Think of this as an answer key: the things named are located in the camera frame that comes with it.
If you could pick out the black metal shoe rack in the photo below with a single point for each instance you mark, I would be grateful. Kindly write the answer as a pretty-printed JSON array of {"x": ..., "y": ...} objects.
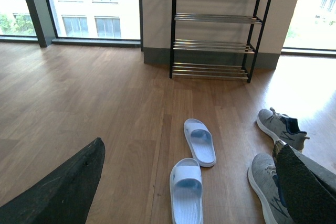
[{"x": 216, "y": 39}]

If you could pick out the light blue slide sandal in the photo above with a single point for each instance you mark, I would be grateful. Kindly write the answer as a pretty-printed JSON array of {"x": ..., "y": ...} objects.
[
  {"x": 186, "y": 190},
  {"x": 200, "y": 142}
]

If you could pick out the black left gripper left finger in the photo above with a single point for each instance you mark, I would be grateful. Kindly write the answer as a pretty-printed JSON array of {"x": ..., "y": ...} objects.
[{"x": 63, "y": 196}]

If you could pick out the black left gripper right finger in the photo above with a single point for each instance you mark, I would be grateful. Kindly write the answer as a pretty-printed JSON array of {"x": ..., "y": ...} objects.
[{"x": 306, "y": 188}]

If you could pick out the grey knit sneaker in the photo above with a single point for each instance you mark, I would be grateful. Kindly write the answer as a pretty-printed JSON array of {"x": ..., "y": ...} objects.
[
  {"x": 264, "y": 180},
  {"x": 282, "y": 127}
]

